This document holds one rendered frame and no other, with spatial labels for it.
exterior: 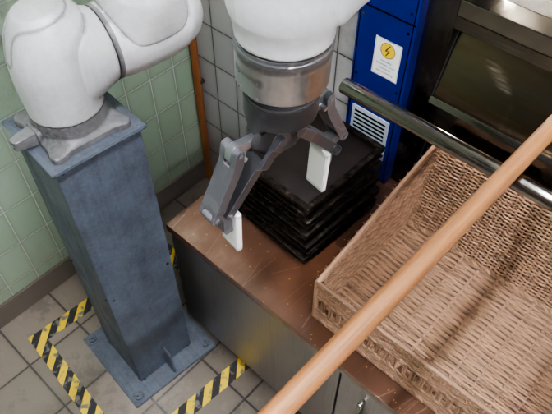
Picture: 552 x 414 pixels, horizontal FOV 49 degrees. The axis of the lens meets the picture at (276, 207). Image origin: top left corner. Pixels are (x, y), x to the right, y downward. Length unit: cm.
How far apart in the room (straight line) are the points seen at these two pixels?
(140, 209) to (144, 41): 43
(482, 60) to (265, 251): 70
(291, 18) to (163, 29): 77
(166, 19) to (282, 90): 70
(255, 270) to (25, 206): 82
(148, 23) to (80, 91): 18
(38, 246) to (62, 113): 99
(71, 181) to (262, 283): 53
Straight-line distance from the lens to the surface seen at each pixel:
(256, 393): 202
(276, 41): 49
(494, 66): 141
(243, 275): 154
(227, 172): 60
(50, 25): 116
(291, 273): 154
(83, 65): 119
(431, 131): 104
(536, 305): 161
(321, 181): 75
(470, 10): 137
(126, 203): 142
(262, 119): 57
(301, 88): 53
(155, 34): 122
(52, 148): 128
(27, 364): 221
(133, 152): 134
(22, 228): 208
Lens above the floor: 186
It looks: 50 degrees down
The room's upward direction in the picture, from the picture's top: straight up
